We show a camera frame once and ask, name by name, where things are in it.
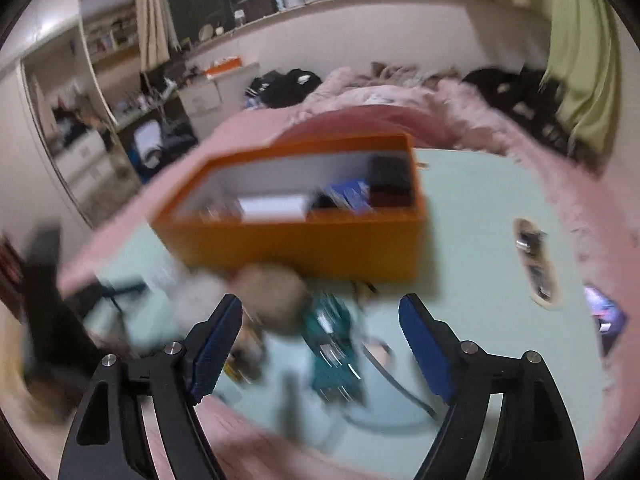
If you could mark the orange cardboard box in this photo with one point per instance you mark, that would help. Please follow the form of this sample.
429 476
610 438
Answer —
300 245

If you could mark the round cream mirror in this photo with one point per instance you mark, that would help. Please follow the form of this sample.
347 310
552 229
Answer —
205 31

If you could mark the purple lit screen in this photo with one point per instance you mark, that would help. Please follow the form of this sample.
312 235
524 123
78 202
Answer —
605 310

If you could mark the wall shelf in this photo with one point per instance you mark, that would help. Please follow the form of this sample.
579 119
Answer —
110 35

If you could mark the black red pouch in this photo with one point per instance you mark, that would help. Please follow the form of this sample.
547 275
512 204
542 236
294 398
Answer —
392 185

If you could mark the beige towel blanket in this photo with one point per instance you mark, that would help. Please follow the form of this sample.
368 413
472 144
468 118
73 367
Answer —
395 72

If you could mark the green hanging garment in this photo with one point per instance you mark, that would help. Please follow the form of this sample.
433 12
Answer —
585 50

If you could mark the beige fluffy pompom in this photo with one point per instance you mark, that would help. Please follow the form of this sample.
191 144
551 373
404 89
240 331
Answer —
275 305

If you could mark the black striped clothes pile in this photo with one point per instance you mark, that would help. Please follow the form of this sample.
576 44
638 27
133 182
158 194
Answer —
285 85

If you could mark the small orange box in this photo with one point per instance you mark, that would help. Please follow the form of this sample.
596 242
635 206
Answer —
222 66

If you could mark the mint green desktop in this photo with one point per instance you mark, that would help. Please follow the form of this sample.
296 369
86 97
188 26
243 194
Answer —
475 200

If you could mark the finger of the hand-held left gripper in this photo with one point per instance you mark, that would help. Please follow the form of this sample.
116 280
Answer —
112 292

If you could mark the white bottle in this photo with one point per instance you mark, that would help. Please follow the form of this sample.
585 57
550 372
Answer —
280 2

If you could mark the white bag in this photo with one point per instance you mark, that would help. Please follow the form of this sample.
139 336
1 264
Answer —
147 140

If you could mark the white fluffy pompom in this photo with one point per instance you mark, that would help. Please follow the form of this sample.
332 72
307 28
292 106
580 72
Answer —
200 300

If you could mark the white drawer cabinet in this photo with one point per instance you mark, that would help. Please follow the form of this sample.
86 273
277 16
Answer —
205 95

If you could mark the tall framed mirror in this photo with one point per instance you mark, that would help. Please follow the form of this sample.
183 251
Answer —
65 150

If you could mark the small jar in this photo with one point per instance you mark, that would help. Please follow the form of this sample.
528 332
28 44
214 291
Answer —
239 17

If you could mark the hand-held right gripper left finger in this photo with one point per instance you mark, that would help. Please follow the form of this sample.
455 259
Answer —
215 350

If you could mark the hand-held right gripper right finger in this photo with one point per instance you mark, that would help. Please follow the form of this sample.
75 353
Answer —
425 355

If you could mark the teal packet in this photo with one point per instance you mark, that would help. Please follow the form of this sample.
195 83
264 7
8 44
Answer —
332 340

